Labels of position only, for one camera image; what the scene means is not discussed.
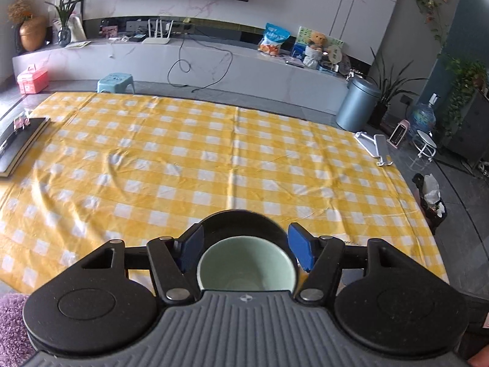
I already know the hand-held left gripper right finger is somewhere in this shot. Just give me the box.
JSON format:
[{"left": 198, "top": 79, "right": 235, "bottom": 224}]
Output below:
[{"left": 287, "top": 222, "right": 418, "bottom": 306}]

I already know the potted long-leaf plant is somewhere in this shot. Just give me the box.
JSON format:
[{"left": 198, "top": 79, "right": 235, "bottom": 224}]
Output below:
[{"left": 369, "top": 46, "right": 430, "bottom": 128}]

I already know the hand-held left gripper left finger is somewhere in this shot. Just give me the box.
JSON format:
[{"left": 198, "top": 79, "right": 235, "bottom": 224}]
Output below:
[{"left": 78, "top": 224, "right": 206, "bottom": 306}]

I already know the purple fluffy cloth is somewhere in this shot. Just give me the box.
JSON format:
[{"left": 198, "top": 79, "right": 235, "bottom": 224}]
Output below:
[{"left": 0, "top": 292, "right": 37, "bottom": 367}]

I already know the blue water jug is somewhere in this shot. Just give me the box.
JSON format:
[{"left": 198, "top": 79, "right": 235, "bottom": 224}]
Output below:
[{"left": 410, "top": 94, "right": 440, "bottom": 138}]

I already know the brown teddy bear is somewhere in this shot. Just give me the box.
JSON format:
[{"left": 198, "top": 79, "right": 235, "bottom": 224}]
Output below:
[{"left": 303, "top": 32, "right": 329, "bottom": 70}]

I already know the green picture book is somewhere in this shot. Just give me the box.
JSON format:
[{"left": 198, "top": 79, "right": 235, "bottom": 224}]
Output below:
[{"left": 296, "top": 26, "right": 344, "bottom": 58}]

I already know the white router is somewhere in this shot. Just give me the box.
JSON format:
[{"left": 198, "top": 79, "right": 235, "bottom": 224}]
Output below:
[{"left": 142, "top": 18, "right": 174, "bottom": 46}]

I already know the blue snack bag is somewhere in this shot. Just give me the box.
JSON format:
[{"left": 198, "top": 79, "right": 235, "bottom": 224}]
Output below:
[{"left": 258, "top": 22, "right": 291, "bottom": 56}]

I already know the brown round vase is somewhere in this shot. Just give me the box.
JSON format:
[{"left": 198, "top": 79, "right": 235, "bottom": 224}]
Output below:
[{"left": 19, "top": 15, "right": 48, "bottom": 52}]

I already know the white phone stand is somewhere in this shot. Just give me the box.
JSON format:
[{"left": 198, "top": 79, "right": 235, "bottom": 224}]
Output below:
[{"left": 353, "top": 131, "right": 394, "bottom": 168}]

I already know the black trash bag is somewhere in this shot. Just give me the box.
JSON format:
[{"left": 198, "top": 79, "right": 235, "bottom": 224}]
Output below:
[{"left": 412, "top": 173, "right": 447, "bottom": 235}]

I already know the leafy vine on cabinet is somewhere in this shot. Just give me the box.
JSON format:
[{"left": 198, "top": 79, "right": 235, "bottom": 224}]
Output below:
[{"left": 437, "top": 53, "right": 489, "bottom": 138}]

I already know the blue plastic stool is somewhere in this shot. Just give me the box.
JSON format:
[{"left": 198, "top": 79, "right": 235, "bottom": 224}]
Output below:
[{"left": 96, "top": 72, "right": 134, "bottom": 93}]

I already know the pink storage box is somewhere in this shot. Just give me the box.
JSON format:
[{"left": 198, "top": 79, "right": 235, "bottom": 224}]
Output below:
[{"left": 16, "top": 66, "right": 50, "bottom": 95}]

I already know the white round hand fan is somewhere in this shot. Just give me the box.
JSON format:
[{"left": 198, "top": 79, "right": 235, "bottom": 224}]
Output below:
[{"left": 326, "top": 44, "right": 346, "bottom": 65}]

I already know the white round stool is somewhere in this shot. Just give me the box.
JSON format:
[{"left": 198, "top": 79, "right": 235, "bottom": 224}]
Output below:
[{"left": 413, "top": 130, "right": 438, "bottom": 161}]

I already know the green ceramic bowl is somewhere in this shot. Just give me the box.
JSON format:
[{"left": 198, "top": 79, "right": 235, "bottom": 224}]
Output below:
[{"left": 197, "top": 236, "right": 298, "bottom": 293}]

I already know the blue vase with plant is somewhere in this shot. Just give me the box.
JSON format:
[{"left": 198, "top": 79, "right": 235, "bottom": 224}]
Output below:
[{"left": 45, "top": 0, "right": 92, "bottom": 48}]

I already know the grey cabinet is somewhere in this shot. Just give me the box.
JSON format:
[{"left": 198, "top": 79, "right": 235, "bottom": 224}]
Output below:
[{"left": 445, "top": 88, "right": 489, "bottom": 169}]

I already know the white marble tv console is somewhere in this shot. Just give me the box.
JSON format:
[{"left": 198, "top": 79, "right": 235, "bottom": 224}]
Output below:
[{"left": 11, "top": 34, "right": 352, "bottom": 115}]

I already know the large steel bowl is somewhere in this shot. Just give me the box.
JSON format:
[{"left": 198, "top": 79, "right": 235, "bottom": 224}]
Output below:
[{"left": 199, "top": 209, "right": 293, "bottom": 272}]

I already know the small pink heater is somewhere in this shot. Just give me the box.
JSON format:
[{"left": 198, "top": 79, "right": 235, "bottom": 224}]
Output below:
[{"left": 388, "top": 120, "right": 410, "bottom": 149}]

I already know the hanging green vine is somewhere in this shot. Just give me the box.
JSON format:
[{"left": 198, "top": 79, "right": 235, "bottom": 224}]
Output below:
[{"left": 410, "top": 0, "right": 450, "bottom": 48}]

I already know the black notebook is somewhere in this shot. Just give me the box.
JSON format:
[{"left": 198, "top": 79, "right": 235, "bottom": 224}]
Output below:
[{"left": 0, "top": 117, "right": 51, "bottom": 178}]

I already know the yellow checked tablecloth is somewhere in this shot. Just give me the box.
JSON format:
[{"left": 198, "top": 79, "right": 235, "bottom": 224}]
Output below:
[{"left": 0, "top": 91, "right": 449, "bottom": 297}]

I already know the grey-blue trash can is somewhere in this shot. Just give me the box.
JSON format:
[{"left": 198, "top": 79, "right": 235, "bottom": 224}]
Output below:
[{"left": 335, "top": 76, "right": 383, "bottom": 132}]

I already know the black cable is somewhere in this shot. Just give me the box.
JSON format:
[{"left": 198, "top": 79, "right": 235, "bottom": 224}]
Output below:
[{"left": 168, "top": 36, "right": 233, "bottom": 93}]

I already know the white paper bag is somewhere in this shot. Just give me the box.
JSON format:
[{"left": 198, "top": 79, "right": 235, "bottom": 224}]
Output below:
[{"left": 69, "top": 14, "right": 88, "bottom": 42}]

